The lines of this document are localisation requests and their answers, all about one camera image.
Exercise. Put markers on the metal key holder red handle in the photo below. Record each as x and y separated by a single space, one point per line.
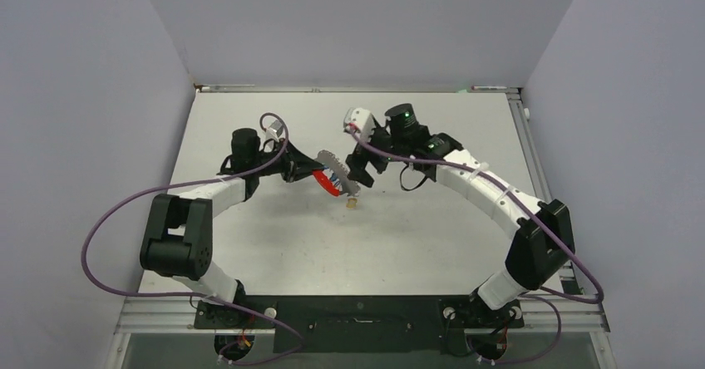
334 176

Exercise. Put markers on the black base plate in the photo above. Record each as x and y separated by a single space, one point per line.
361 324

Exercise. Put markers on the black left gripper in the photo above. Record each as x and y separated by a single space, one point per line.
296 165

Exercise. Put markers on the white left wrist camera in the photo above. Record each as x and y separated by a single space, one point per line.
275 132

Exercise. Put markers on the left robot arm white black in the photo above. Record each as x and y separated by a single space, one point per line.
178 241

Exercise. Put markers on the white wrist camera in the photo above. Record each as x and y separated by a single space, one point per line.
275 132
358 120

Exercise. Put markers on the aluminium frame rail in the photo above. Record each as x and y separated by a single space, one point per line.
376 277

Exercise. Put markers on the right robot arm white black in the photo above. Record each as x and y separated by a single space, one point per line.
540 233

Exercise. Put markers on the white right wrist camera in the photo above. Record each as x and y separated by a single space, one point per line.
358 120

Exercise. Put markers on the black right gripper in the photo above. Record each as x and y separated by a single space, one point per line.
357 161

